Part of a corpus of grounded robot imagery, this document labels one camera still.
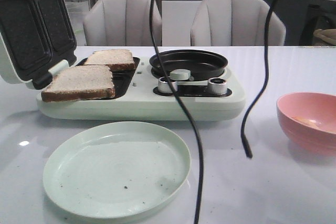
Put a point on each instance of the white bread slice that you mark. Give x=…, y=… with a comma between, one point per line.
x=86, y=82
x=115, y=59

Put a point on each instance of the mint green sandwich maker lid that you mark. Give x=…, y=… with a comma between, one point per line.
x=37, y=41

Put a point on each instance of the pink bowl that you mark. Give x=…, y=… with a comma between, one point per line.
x=316, y=106

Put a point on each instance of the orange shrimp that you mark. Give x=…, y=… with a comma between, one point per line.
x=308, y=122

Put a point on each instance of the mint green breakfast maker base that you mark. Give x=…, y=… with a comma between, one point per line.
x=135, y=99

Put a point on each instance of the left grey upholstered chair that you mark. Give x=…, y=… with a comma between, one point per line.
x=118, y=23

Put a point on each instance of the grey upholstered chair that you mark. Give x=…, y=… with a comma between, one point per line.
x=229, y=23
x=118, y=23

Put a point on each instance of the white refrigerator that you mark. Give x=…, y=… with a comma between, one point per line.
x=177, y=19

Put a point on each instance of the right grey upholstered chair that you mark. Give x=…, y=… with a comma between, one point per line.
x=229, y=23

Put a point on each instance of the black round frying pan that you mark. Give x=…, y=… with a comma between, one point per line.
x=202, y=64

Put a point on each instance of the left silver control knob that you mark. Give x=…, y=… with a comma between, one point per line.
x=167, y=85

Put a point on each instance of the silver control knob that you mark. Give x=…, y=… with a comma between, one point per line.
x=167, y=85
x=217, y=86

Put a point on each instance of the right silver control knob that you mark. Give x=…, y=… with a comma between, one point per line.
x=217, y=86

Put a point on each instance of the mint green round plate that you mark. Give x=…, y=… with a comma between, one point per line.
x=117, y=172

